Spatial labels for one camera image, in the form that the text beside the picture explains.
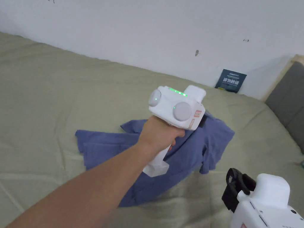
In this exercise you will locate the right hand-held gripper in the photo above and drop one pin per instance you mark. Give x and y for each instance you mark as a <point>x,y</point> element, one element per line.
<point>266,204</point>

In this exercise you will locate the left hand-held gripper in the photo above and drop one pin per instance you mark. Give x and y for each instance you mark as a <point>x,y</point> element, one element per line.
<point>171,101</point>

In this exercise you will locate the dark blue shirt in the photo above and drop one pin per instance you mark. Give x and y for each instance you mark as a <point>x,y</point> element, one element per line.
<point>190,152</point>

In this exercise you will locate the person's left forearm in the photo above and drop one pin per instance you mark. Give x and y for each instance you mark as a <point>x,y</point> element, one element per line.
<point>90,190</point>

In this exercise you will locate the person's left hand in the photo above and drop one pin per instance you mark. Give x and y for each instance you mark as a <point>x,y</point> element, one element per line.
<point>156,133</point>

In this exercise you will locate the dark printed card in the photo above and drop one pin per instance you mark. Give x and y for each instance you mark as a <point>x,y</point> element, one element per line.
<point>230,81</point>

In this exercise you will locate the grey padded headboard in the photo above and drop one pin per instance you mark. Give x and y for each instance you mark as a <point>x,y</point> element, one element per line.
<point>288,99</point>

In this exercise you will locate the bed with pale green sheet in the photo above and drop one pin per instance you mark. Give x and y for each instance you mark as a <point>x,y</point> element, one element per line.
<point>59,95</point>

